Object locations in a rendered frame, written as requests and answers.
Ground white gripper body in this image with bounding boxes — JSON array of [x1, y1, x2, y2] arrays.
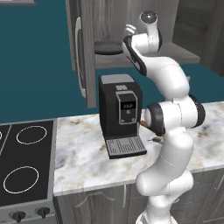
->
[[124, 24, 137, 37]]

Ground dark grey pan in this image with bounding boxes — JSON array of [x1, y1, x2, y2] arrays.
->
[[94, 40, 124, 56]]

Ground black glass stove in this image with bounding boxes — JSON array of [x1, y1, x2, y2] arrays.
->
[[0, 119, 59, 224]]

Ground grey wood base cabinet door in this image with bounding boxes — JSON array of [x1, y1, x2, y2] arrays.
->
[[56, 185, 130, 224]]

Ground black stove knob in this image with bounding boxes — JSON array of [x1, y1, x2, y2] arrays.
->
[[36, 206, 51, 220], [11, 211, 26, 224]]

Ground black coffee machine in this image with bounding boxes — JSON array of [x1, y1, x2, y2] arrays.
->
[[98, 73, 148, 160]]

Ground brown food item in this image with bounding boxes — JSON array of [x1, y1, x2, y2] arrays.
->
[[139, 119, 151, 130]]

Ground small dark utensil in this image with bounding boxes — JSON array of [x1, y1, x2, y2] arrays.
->
[[147, 136, 165, 144]]

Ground grey range hood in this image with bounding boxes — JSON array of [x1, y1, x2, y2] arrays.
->
[[0, 0, 38, 7]]

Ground grey wood wall cabinet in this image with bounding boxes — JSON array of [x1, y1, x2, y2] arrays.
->
[[92, 0, 202, 70]]

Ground silver cabinet door handle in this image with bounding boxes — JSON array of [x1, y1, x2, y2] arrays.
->
[[74, 16, 88, 99]]

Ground silver base cabinet handle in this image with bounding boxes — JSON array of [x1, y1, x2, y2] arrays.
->
[[122, 185, 128, 208]]

